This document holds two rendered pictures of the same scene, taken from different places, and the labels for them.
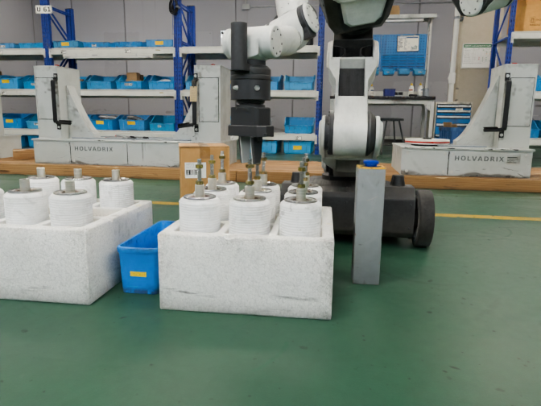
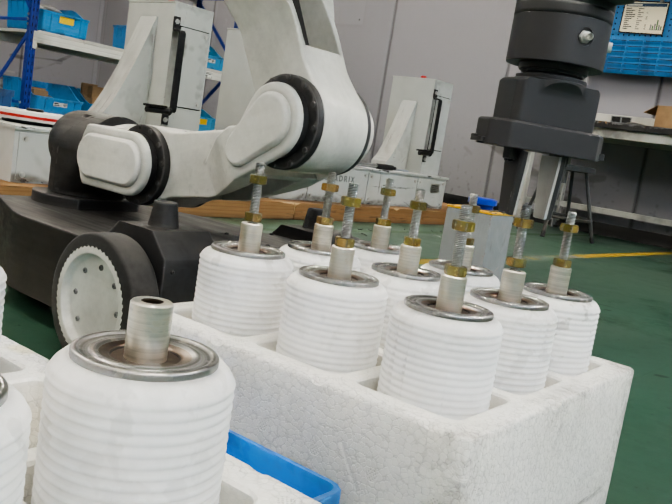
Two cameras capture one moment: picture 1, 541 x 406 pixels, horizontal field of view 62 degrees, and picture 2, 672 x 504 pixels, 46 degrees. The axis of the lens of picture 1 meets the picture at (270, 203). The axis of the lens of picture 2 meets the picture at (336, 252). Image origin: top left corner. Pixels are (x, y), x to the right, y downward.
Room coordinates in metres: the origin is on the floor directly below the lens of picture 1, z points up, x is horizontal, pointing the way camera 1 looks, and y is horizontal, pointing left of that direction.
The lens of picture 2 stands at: (0.79, 0.78, 0.38)
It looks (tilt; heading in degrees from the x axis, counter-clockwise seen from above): 8 degrees down; 300
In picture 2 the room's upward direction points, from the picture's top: 9 degrees clockwise
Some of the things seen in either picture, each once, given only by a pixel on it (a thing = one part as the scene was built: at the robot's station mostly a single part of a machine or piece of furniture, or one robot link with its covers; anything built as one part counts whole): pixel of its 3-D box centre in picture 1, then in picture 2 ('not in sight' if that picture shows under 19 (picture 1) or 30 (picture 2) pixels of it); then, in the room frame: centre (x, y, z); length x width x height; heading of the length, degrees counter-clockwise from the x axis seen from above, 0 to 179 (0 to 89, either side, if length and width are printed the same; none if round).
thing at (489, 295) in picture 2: (249, 198); (509, 300); (1.02, 0.05, 0.25); 0.08 x 0.08 x 0.01
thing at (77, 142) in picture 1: (138, 114); not in sight; (3.56, 1.04, 0.45); 1.45 x 0.57 x 0.74; 81
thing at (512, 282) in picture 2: (249, 192); (511, 287); (1.02, 0.05, 0.26); 0.02 x 0.02 x 0.03
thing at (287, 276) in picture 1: (256, 251); (381, 418); (1.14, 0.03, 0.09); 0.39 x 0.39 x 0.18; 83
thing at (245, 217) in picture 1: (249, 237); (491, 390); (1.02, 0.05, 0.16); 0.10 x 0.10 x 0.18
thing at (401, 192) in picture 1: (345, 180); (156, 213); (1.81, -0.31, 0.19); 0.64 x 0.52 x 0.33; 171
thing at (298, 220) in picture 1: (299, 238); (540, 373); (1.00, -0.07, 0.16); 0.10 x 0.10 x 0.18
